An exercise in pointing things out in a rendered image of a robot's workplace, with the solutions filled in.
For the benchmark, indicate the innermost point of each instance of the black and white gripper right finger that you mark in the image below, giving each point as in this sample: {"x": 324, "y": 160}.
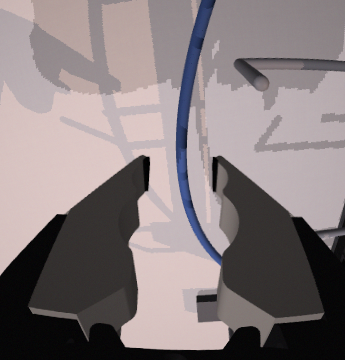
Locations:
{"x": 277, "y": 275}

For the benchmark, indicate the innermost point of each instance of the black metal rack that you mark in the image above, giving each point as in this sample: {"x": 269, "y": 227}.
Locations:
{"x": 206, "y": 304}

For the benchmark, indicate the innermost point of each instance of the blue network cable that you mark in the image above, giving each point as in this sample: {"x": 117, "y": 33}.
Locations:
{"x": 189, "y": 73}

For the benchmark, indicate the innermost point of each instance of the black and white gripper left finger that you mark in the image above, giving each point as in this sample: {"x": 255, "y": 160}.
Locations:
{"x": 77, "y": 271}

